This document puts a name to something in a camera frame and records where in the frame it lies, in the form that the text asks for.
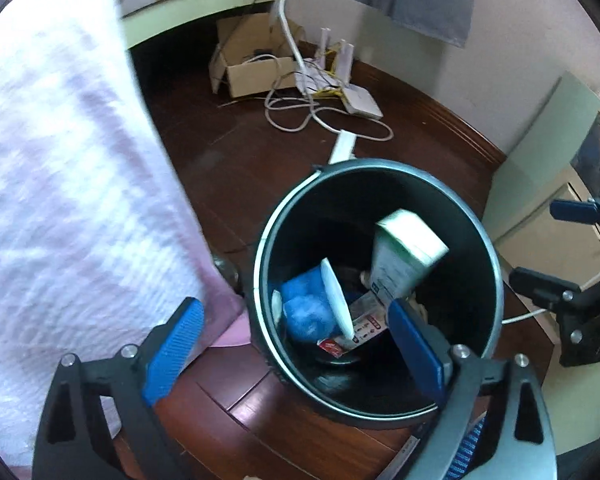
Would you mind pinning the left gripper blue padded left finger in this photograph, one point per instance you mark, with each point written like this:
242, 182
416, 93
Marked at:
74, 441

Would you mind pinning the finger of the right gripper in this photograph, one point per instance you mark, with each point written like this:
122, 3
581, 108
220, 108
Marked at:
574, 211
545, 291

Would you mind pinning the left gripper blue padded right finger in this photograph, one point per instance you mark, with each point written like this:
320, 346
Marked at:
492, 421

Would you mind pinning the green white carton box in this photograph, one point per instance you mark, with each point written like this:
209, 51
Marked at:
405, 250

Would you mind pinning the blue paper bowl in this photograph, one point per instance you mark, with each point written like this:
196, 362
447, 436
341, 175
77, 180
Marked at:
314, 306

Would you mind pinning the black trash bin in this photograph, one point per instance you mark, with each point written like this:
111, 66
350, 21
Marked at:
365, 276

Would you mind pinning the beige bedside cabinet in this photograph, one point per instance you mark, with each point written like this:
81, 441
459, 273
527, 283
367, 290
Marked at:
558, 157

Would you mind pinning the red white packet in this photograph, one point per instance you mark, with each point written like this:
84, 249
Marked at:
369, 320

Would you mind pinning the white power strip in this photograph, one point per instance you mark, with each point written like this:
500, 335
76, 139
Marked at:
343, 149

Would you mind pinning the white wifi router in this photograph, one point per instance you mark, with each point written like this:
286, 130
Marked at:
328, 73

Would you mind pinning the cardboard box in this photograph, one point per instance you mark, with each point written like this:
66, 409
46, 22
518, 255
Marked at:
252, 55

